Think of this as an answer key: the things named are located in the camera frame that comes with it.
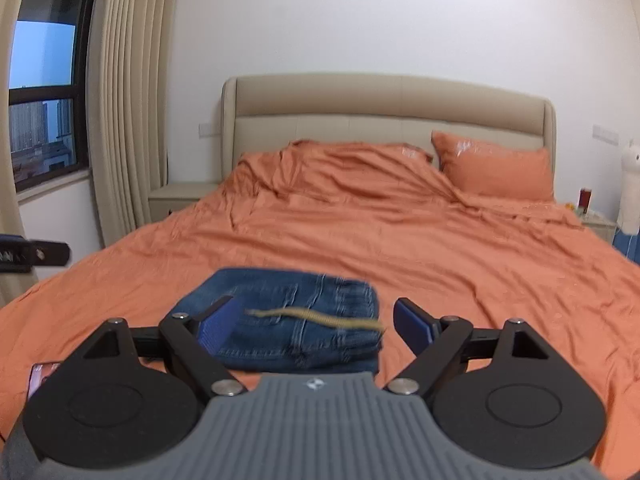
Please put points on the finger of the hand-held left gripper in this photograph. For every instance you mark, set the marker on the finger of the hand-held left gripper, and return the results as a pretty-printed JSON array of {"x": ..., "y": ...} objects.
[{"x": 47, "y": 254}]

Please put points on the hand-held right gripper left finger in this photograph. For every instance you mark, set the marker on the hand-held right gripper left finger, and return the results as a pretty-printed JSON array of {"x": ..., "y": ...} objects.
[{"x": 217, "y": 331}]

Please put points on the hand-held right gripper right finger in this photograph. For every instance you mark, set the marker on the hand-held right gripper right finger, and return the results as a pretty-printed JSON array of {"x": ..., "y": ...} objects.
[{"x": 412, "y": 326}]

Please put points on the blue denim pants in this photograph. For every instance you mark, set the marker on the blue denim pants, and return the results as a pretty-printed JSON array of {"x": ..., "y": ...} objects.
[{"x": 300, "y": 300}]

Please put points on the tan woven belt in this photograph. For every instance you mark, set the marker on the tan woven belt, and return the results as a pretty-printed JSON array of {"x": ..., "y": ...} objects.
[{"x": 320, "y": 317}]

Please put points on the orange duvet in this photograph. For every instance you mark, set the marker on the orange duvet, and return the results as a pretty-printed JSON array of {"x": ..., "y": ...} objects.
[{"x": 375, "y": 240}]

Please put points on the beige pleated curtain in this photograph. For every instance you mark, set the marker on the beige pleated curtain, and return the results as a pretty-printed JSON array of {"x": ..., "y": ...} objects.
[
  {"x": 130, "y": 110},
  {"x": 12, "y": 160}
]

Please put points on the smartphone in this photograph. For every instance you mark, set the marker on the smartphone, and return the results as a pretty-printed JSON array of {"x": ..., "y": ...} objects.
[{"x": 42, "y": 376}]

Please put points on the beige nightstand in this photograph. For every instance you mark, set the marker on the beige nightstand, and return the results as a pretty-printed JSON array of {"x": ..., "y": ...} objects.
[
  {"x": 597, "y": 224},
  {"x": 180, "y": 199}
]

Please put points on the dark framed window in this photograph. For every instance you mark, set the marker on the dark framed window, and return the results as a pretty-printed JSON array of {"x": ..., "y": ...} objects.
[{"x": 45, "y": 100}]

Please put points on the orange pillow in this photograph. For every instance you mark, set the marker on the orange pillow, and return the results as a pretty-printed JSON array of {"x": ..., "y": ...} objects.
[
  {"x": 414, "y": 152},
  {"x": 495, "y": 166}
]

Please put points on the beige padded headboard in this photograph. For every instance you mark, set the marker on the beige padded headboard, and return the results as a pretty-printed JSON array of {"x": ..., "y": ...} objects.
[{"x": 380, "y": 105}]

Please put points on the blue mat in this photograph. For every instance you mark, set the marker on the blue mat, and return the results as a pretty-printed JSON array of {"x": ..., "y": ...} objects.
[{"x": 629, "y": 249}]

